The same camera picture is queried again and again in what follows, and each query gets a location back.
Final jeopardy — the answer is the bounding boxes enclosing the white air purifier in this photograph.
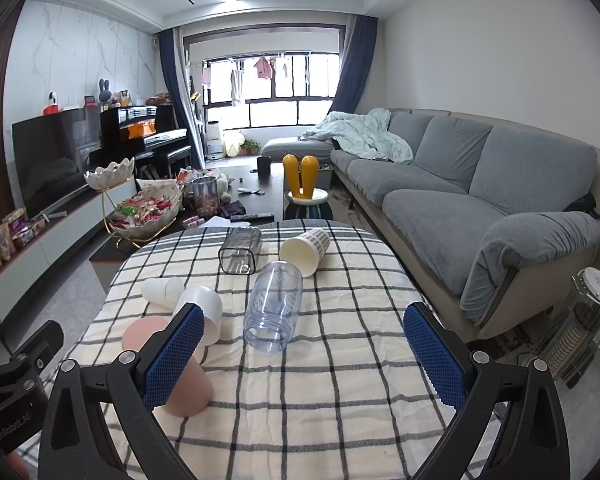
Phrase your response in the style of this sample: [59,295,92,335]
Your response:
[205,120,226,161]

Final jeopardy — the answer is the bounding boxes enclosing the small white cup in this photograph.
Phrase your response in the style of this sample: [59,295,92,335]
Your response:
[141,278,173,308]
[165,276,186,306]

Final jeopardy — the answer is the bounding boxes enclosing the blue and grey curtain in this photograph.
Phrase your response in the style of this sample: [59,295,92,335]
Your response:
[334,14,379,115]
[152,27,206,171]

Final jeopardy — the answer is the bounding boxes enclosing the grey television cabinet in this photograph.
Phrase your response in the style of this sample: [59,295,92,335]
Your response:
[0,177,141,306]

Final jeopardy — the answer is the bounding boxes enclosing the electric heater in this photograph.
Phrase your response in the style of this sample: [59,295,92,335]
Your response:
[519,267,600,391]

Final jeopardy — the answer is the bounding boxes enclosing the light green blanket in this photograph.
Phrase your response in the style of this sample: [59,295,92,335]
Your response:
[302,109,415,165]

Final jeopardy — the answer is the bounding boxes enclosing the checked white tablecloth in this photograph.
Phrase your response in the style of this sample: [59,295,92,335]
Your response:
[17,220,511,480]

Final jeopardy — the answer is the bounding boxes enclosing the printed white paper cup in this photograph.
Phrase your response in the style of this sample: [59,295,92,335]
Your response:
[279,228,331,278]

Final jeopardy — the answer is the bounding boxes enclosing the black television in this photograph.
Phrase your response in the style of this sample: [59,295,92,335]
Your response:
[11,106,103,218]

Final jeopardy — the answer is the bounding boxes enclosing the clear bluish plastic cup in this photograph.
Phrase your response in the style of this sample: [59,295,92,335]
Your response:
[243,260,305,356]

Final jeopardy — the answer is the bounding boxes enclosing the white plastic cup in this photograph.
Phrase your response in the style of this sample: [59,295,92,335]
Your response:
[172,285,224,347]

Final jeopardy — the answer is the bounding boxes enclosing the dark clear square cup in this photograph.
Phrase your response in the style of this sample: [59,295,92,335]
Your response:
[218,226,263,276]

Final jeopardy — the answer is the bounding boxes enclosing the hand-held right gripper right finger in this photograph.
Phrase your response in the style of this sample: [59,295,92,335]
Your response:
[402,301,573,480]

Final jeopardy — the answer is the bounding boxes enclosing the grey sofa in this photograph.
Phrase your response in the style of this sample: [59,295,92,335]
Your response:
[261,107,600,341]

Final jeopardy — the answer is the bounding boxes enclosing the pink plastic cup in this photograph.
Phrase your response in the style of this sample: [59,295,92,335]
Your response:
[121,316,214,417]

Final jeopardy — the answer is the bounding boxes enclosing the snack packets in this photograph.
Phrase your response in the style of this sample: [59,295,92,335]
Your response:
[0,207,48,252]

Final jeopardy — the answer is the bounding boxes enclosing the two-tier snack bowl stand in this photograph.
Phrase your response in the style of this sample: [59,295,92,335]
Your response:
[83,156,186,251]

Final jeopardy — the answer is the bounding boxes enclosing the black piano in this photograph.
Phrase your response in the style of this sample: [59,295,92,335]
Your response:
[89,105,193,181]

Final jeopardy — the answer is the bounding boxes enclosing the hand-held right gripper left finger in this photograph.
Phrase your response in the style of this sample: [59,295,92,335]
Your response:
[37,302,206,480]

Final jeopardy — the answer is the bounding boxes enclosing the dark coffee table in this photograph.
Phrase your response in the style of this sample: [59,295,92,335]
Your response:
[89,167,286,293]

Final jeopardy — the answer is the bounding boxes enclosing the clear jar of nuts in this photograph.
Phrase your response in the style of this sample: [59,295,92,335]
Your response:
[191,176,219,220]

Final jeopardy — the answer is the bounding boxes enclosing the stool with yellow rabbit ears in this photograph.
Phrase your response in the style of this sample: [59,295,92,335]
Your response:
[281,154,333,221]

